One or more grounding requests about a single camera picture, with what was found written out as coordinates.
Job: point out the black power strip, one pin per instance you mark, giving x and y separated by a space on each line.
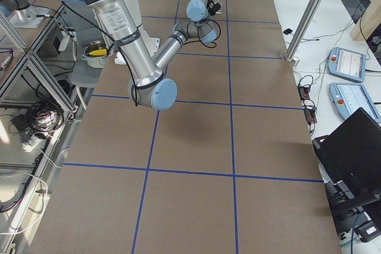
308 105

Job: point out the black laptop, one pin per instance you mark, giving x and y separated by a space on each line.
351 153

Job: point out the upper teach pendant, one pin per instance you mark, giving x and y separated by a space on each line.
347 64

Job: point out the teach pendant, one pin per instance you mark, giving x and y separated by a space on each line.
347 64
348 97

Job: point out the white enamel pot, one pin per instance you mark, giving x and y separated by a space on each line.
94 54

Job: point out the aluminium frame post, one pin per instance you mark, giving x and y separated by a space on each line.
300 32

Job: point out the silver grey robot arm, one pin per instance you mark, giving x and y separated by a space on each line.
149 86
199 26

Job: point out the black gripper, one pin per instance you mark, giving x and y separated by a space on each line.
213 7

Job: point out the small black device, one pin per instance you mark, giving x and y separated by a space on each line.
288 31

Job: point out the lower teach pendant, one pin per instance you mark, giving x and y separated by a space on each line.
348 97

